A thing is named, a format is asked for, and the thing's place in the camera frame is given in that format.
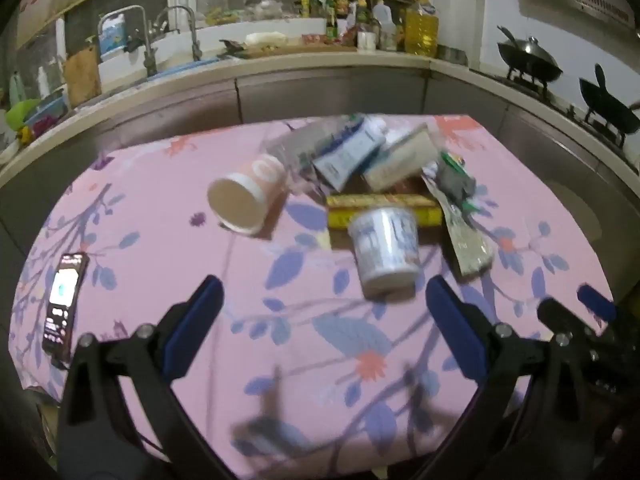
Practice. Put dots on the black smartphone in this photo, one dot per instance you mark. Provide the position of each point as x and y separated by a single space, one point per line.
62 305

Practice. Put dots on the pink paper cup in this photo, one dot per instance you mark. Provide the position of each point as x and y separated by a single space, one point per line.
247 195

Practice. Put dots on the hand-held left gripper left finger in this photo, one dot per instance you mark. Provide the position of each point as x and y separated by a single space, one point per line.
195 332

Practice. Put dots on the row of sauce bottles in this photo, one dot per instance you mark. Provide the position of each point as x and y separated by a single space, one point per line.
332 10

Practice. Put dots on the white mug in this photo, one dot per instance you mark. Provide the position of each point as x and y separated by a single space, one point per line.
366 41

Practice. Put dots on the green plastic bowl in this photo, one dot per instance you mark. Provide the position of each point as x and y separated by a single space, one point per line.
20 112

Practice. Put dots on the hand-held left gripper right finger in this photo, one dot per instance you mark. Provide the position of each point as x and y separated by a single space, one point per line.
456 332

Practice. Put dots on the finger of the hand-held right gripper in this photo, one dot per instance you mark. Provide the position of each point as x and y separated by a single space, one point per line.
596 302

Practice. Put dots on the gas stove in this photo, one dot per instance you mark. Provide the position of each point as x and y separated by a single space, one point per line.
560 97

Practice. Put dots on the flat wooden cutting board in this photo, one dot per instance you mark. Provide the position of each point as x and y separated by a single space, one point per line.
300 51

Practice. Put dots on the curved metal faucet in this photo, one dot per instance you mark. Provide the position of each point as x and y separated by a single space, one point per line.
192 35

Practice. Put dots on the yellow and red carton box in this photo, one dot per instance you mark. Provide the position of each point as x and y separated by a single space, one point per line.
345 210

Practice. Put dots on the black frying pan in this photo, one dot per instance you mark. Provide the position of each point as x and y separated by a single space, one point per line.
607 105

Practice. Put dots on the pink floral tablecloth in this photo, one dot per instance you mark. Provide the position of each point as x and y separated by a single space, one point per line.
165 250

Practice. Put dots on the white plastic cup blue print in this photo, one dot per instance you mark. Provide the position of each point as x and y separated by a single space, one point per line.
385 245

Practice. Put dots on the white dough lump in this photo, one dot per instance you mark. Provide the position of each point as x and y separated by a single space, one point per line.
265 38

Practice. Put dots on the blue and white plastic container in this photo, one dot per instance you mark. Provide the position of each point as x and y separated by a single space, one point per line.
112 35

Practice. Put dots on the pale paper box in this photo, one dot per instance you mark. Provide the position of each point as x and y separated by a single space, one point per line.
400 160

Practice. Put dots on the blue and white milk carton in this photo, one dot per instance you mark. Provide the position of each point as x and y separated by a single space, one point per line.
347 152

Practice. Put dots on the black wok with lid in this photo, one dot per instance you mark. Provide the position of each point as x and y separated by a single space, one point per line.
530 57

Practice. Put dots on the white plastic jug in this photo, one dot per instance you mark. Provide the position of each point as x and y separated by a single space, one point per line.
384 27

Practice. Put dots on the yellow cooking oil bottle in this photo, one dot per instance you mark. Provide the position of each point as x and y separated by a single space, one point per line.
421 32

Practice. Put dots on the upright wooden cutting board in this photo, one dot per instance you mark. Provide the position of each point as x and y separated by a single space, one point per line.
82 77

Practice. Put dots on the clear plastic bottle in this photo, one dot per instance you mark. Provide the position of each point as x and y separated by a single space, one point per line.
295 150

